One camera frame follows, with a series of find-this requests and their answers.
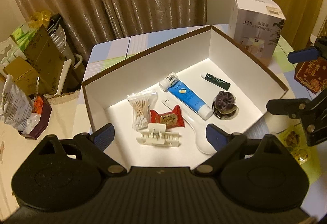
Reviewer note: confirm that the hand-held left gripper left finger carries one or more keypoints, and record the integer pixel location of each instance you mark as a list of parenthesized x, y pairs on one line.
[(104, 135)]

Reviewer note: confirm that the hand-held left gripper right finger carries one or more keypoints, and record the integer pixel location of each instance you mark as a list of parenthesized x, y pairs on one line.
[(216, 137)]

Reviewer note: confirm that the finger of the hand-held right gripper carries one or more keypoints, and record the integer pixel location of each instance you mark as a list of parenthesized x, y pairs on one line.
[(304, 55), (286, 107)]

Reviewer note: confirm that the round brown snack packet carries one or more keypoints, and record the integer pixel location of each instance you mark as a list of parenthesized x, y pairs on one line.
[(227, 115)]

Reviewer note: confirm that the white plastic shoehorn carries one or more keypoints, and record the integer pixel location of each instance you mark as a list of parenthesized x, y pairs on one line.
[(190, 120)]

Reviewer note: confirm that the purple scrunchie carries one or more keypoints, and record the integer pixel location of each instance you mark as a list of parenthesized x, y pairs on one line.
[(223, 101)]

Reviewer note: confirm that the blue cream tube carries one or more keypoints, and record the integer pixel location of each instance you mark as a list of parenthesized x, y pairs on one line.
[(190, 100)]

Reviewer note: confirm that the bag of cotton swabs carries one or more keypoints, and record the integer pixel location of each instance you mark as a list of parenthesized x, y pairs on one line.
[(141, 109)]

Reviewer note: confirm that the red candy packet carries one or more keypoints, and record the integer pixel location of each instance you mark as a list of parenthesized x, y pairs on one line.
[(167, 118)]

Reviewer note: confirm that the white hair claw clip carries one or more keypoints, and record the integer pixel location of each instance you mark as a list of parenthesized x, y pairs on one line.
[(158, 135)]

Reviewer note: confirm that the dark green lip balm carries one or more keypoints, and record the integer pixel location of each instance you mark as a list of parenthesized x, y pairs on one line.
[(217, 80)]

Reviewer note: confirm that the white pill bottle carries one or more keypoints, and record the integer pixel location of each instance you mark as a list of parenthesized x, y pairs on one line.
[(168, 80)]

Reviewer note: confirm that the brown cardboard box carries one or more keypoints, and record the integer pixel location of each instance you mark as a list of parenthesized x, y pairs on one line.
[(194, 47)]

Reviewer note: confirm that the red gift box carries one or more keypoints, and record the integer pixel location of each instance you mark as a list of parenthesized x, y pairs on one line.
[(310, 75)]

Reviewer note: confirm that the yellow snack packet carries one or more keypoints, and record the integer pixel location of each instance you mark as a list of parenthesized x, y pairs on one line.
[(291, 137)]

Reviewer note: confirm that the gold wrapped sweet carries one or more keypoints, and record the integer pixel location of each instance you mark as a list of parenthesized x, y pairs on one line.
[(304, 156)]

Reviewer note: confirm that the white humidifier carton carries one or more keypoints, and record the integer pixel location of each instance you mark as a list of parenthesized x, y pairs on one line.
[(255, 32)]

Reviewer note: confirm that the dark purple open box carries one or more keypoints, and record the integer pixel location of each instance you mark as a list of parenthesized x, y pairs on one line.
[(40, 121)]

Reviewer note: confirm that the white flat board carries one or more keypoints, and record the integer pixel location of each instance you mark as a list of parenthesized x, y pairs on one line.
[(63, 75)]

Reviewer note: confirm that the printed plastic bag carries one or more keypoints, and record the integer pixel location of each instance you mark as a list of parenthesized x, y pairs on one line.
[(12, 103)]

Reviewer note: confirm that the large brown cardboard carton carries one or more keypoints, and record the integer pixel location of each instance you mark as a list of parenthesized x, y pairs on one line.
[(43, 55)]

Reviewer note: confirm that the small brown cardboard carton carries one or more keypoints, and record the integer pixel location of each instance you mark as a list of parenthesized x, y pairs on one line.
[(20, 73)]

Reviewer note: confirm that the stack of white cups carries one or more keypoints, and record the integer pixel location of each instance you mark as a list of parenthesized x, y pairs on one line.
[(60, 40)]

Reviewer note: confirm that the green cartons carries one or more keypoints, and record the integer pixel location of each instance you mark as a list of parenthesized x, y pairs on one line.
[(23, 36)]

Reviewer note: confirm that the yellow ribbon bow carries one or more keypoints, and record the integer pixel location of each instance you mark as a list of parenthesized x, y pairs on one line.
[(39, 18)]

